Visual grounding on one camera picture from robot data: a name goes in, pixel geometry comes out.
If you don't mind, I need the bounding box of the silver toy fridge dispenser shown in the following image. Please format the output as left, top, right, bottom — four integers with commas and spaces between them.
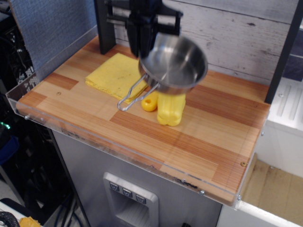
103, 172, 159, 227

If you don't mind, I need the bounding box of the white knife yellow handle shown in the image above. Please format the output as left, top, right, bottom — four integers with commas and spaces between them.
141, 91, 158, 112

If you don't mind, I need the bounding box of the black left vertical post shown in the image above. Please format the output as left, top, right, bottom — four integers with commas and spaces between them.
94, 0, 116, 54

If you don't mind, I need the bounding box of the clear acrylic table guard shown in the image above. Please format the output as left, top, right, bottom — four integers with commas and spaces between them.
7, 37, 269, 207

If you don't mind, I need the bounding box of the blue fabric panel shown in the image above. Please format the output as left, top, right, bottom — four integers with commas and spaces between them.
9, 0, 98, 81

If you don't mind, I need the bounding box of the black right vertical post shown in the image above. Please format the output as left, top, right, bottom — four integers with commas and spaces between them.
264, 0, 303, 104

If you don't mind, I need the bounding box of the yellow plastic bell pepper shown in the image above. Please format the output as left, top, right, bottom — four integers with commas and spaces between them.
157, 93, 186, 126

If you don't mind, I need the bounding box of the black vertical post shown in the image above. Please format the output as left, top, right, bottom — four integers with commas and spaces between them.
94, 0, 116, 54
264, 0, 303, 104

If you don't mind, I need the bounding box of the yellow object bottom left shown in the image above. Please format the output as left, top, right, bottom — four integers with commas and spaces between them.
19, 217, 42, 227

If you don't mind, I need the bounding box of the white toy sink unit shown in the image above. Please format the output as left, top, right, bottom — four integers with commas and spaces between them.
241, 78, 303, 227

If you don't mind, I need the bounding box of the stainless steel pan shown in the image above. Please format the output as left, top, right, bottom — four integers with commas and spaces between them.
117, 33, 208, 111

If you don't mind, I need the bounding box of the yellow folded cloth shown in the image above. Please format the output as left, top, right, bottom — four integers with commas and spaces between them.
85, 53, 142, 100

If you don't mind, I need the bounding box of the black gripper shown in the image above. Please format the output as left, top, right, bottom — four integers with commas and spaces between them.
105, 0, 183, 58

